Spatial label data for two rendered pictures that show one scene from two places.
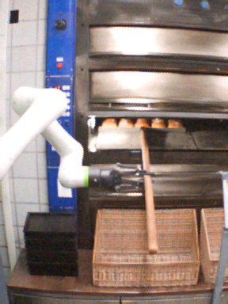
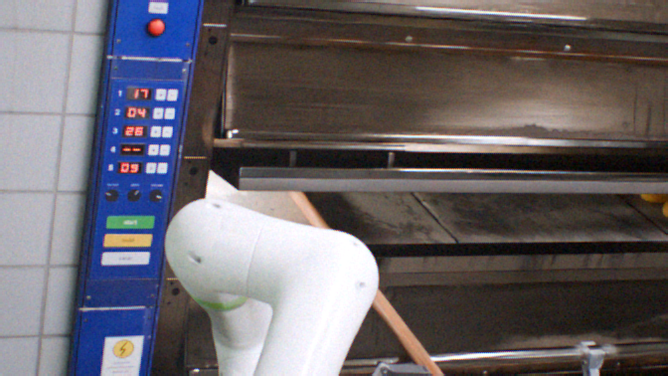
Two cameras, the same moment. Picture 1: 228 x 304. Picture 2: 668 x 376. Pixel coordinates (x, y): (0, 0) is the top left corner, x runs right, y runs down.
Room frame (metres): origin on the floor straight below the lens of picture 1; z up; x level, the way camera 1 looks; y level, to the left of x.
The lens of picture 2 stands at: (0.77, 0.95, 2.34)
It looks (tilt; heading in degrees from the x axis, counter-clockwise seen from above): 24 degrees down; 333
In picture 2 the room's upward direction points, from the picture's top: 11 degrees clockwise
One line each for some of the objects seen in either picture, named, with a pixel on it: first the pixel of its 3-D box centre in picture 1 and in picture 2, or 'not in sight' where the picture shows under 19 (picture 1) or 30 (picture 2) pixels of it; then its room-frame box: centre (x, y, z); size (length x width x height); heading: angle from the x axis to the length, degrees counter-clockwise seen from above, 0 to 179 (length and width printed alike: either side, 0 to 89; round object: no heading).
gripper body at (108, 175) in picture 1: (112, 176); not in sight; (2.34, 0.01, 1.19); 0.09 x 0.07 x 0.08; 88
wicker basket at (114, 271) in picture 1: (146, 247); not in sight; (2.58, -0.17, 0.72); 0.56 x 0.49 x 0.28; 87
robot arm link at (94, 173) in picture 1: (95, 176); not in sight; (2.35, 0.08, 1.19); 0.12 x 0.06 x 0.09; 178
